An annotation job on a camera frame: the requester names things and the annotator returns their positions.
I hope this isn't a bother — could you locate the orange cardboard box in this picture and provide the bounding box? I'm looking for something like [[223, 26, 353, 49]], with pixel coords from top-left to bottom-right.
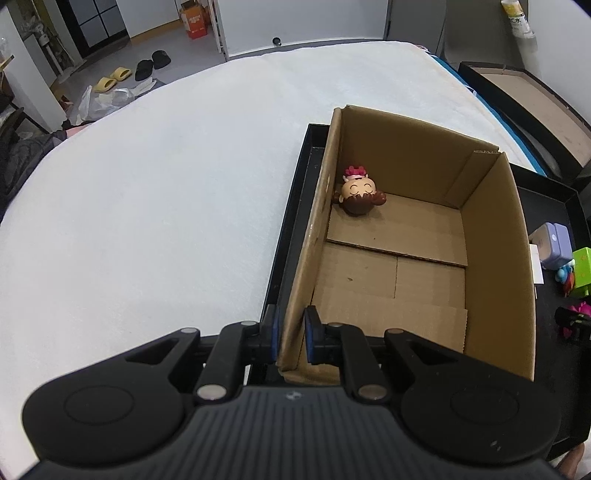
[[180, 2, 208, 40]]

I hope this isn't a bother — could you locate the pink dress doll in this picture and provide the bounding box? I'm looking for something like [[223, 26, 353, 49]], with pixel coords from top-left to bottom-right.
[[560, 301, 591, 340]]

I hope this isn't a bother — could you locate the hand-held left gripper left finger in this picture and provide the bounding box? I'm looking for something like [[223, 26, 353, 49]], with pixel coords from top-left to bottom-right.
[[124, 305, 281, 404]]

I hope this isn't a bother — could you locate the dark cloth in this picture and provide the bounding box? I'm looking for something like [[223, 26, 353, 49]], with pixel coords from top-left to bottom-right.
[[0, 131, 61, 208]]

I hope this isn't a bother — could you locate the clear plastic bag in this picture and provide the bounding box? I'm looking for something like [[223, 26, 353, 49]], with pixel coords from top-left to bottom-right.
[[78, 85, 136, 121]]

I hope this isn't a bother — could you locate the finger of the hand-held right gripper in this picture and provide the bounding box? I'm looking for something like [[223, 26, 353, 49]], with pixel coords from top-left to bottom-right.
[[555, 307, 591, 343]]

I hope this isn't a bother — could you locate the brown-haired doll head figurine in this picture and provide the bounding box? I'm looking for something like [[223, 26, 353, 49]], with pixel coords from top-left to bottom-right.
[[331, 165, 389, 217]]

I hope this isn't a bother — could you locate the black shallow tray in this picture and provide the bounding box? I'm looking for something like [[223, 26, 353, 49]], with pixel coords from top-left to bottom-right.
[[243, 123, 591, 462]]

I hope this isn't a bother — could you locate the purple rectangular box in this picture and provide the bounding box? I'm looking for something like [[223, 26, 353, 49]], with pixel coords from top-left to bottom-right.
[[529, 222, 571, 270]]

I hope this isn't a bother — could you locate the green toy block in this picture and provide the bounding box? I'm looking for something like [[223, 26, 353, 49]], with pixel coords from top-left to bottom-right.
[[571, 247, 591, 296]]

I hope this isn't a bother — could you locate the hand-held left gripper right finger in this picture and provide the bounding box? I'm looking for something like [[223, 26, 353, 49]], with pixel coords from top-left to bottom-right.
[[303, 306, 467, 403]]

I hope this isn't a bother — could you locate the small blue toy figure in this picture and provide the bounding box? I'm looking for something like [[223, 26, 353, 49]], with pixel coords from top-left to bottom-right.
[[554, 259, 576, 296]]

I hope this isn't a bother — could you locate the dark glass door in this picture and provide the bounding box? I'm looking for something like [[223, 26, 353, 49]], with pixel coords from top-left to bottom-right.
[[55, 0, 121, 49]]

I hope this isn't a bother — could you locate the white wall charger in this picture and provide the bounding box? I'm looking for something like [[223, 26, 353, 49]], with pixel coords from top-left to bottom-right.
[[529, 244, 544, 285]]

